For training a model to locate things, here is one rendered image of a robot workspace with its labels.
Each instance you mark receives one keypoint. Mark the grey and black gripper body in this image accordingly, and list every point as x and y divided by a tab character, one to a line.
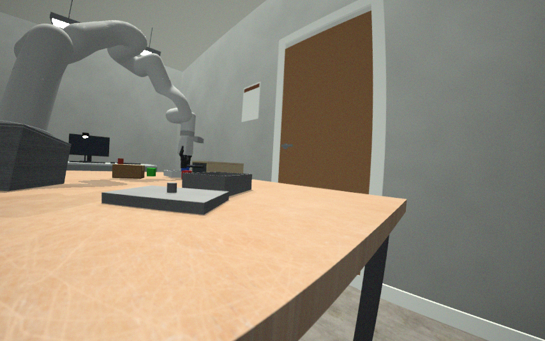
187	142

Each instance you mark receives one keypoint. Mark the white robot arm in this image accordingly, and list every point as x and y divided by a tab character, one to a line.
44	52

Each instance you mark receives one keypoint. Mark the brown cardboard box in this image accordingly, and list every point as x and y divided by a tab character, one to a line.
128	171

